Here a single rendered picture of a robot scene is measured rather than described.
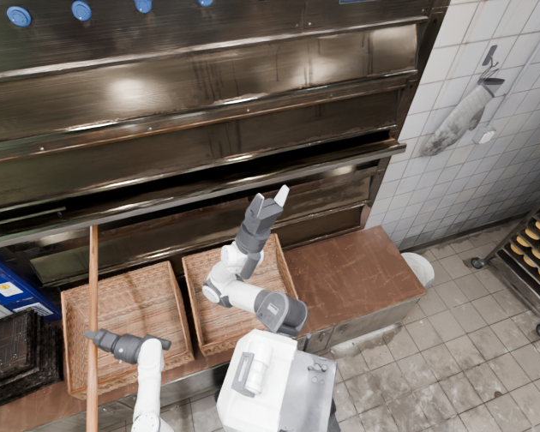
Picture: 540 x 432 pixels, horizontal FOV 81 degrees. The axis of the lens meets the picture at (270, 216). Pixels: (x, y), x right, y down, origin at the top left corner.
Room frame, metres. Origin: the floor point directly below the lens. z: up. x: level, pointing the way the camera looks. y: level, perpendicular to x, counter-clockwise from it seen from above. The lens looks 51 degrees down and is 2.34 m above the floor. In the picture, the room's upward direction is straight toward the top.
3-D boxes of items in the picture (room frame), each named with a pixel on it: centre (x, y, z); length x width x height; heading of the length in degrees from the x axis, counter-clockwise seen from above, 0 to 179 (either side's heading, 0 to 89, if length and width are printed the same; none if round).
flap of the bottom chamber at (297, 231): (1.03, 0.26, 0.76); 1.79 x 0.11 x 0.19; 108
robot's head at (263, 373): (0.22, 0.04, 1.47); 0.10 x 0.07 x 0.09; 164
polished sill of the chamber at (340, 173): (1.06, 0.27, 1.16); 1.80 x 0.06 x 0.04; 108
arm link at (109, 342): (0.35, 0.54, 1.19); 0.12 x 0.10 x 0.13; 74
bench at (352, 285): (0.73, 0.28, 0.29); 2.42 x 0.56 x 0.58; 108
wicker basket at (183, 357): (0.60, 0.73, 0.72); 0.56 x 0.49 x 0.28; 110
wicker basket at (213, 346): (0.79, 0.15, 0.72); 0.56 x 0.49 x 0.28; 108
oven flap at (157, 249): (1.03, 0.26, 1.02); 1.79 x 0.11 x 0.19; 108
